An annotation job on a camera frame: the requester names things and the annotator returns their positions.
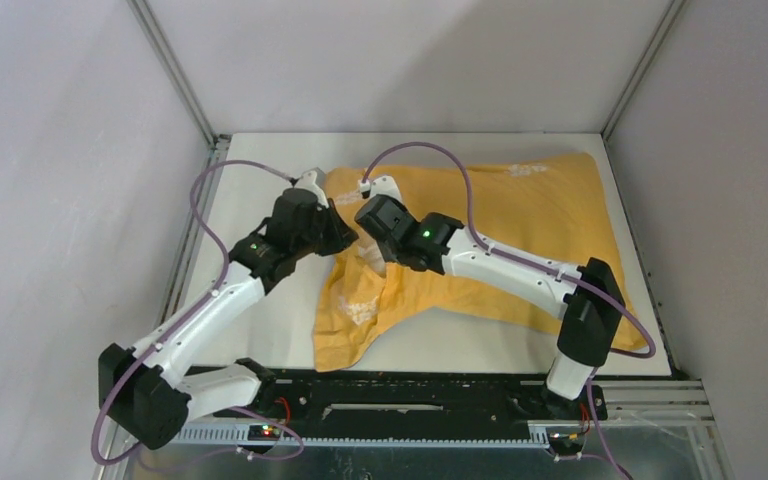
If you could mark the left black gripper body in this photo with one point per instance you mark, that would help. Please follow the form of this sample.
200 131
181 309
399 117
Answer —
325 238

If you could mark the yellow and blue pillowcase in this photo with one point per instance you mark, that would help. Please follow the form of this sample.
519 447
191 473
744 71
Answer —
378 316

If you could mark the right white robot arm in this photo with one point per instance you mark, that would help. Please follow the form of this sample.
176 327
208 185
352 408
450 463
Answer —
585 299

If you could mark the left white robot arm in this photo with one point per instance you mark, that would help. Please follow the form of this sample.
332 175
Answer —
147 389

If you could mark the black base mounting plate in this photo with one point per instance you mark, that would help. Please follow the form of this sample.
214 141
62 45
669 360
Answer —
412 406

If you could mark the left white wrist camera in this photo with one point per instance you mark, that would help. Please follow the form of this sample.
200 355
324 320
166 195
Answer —
313 180

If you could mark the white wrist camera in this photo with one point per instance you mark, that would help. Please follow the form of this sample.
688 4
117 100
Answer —
313 180
384 185

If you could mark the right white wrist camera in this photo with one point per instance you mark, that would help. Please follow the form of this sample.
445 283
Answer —
384 185

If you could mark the aluminium frame rail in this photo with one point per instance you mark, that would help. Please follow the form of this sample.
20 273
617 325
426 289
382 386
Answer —
659 427

